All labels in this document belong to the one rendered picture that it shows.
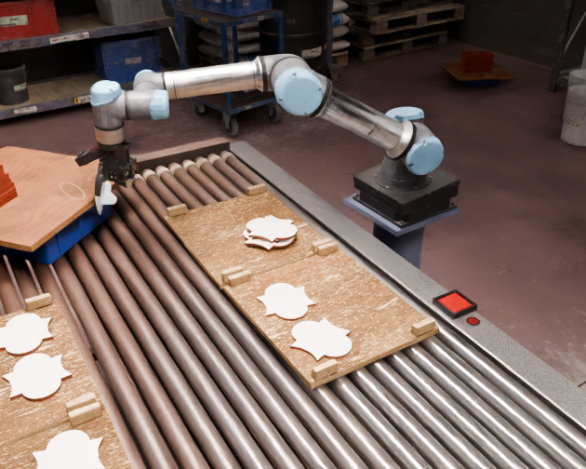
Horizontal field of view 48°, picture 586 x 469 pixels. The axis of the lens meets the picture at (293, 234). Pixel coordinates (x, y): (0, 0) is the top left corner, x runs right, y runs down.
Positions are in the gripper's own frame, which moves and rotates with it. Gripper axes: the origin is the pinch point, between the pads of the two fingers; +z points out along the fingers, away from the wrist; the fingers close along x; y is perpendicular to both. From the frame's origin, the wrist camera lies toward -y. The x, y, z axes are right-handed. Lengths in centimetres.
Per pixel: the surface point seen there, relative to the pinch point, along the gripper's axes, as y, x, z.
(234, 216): 31.7, 15.2, 6.9
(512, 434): 111, -48, -4
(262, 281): 50, -15, 3
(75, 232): -6.9, -8.9, 6.8
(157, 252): 17.3, -7.2, 8.5
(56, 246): -7.5, -17.4, 5.8
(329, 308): 69, -21, 1
